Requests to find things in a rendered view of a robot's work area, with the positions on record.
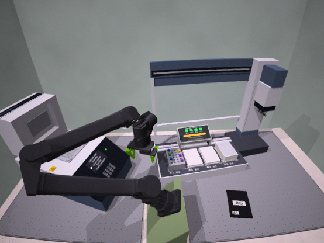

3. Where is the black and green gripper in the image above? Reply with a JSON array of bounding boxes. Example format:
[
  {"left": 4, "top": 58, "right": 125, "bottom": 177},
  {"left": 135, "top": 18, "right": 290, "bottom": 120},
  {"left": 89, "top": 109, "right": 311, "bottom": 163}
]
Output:
[{"left": 125, "top": 135, "right": 158, "bottom": 163}]

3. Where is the black rectangular pad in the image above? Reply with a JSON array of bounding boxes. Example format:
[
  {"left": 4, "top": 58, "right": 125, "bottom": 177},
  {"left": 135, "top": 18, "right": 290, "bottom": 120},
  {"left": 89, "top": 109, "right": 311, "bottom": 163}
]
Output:
[{"left": 226, "top": 190, "right": 253, "bottom": 218}]

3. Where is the white rectangular block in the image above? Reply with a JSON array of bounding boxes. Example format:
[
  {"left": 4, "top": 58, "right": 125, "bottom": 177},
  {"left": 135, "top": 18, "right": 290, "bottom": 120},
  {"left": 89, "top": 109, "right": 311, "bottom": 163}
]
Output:
[{"left": 215, "top": 141, "right": 238, "bottom": 162}]

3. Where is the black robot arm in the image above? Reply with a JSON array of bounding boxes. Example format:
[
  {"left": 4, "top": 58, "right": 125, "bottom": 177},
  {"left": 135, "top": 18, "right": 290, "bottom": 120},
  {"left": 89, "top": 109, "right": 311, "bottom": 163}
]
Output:
[{"left": 19, "top": 106, "right": 181, "bottom": 217}]

